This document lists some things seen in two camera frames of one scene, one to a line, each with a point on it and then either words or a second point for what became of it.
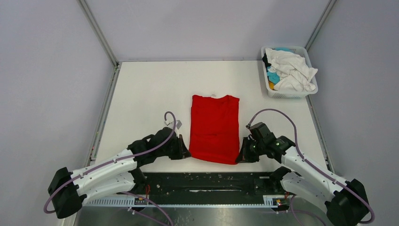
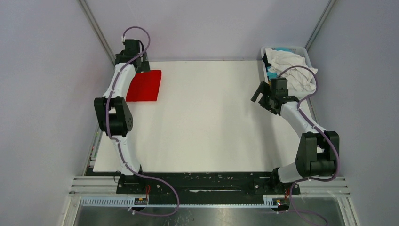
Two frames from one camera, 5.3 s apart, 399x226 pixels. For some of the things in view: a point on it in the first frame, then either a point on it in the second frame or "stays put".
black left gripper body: [172, 151] to [144, 64]
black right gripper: [244, 154] to [263, 88]
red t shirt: [215, 124] to [144, 86]
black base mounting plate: [210, 184] stays put
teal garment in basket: [275, 78] stays put
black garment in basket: [265, 59] stays put
